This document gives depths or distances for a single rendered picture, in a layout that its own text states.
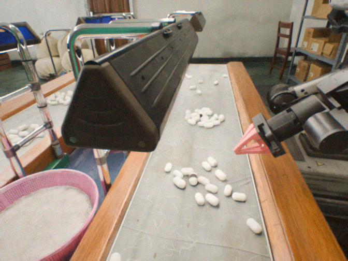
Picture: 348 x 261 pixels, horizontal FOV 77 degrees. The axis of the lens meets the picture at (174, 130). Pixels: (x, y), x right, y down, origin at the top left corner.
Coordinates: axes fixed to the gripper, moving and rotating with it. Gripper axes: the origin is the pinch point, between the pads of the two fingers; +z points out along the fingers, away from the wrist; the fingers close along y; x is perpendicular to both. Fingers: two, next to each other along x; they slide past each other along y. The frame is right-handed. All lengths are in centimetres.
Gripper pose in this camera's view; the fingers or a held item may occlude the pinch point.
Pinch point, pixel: (237, 150)
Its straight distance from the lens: 55.3
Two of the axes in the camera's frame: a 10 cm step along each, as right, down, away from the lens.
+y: -1.4, 4.9, -8.6
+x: 6.4, 7.1, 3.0
